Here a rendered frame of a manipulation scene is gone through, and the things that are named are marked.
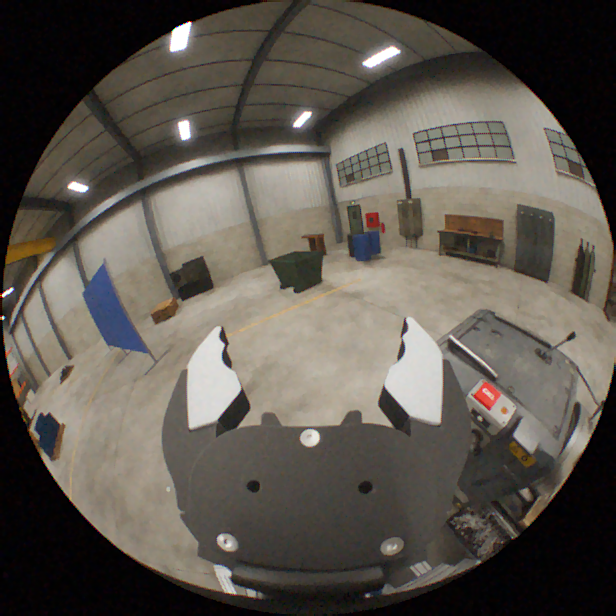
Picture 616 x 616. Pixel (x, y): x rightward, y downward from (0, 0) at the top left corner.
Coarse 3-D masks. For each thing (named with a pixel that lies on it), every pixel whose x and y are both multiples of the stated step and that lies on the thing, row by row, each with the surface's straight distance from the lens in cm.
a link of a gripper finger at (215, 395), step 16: (208, 336) 13; (224, 336) 13; (208, 352) 11; (224, 352) 11; (192, 368) 11; (208, 368) 10; (224, 368) 10; (192, 384) 10; (208, 384) 9; (224, 384) 9; (240, 384) 9; (192, 400) 9; (208, 400) 9; (224, 400) 8; (240, 400) 8; (192, 416) 8; (208, 416) 8; (224, 416) 8; (240, 416) 9
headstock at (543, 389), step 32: (480, 320) 80; (448, 352) 61; (480, 352) 65; (512, 352) 72; (512, 384) 61; (544, 384) 70; (576, 384) 85; (512, 416) 55; (544, 416) 63; (480, 448) 68; (512, 448) 60; (544, 448) 59; (480, 480) 79; (512, 480) 70
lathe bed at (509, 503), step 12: (516, 492) 104; (528, 492) 108; (492, 504) 105; (504, 504) 102; (516, 504) 106; (528, 504) 109; (504, 516) 109; (516, 516) 107; (504, 528) 121; (516, 528) 117
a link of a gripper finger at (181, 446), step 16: (176, 384) 10; (176, 400) 10; (176, 416) 9; (176, 432) 8; (192, 432) 8; (208, 432) 8; (224, 432) 8; (176, 448) 8; (192, 448) 8; (176, 464) 8; (192, 464) 8; (176, 480) 8; (176, 496) 8
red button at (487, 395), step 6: (486, 384) 55; (480, 390) 53; (486, 390) 54; (492, 390) 55; (474, 396) 52; (480, 396) 52; (486, 396) 53; (492, 396) 53; (498, 396) 54; (480, 402) 52; (486, 402) 52; (492, 402) 52; (486, 408) 52
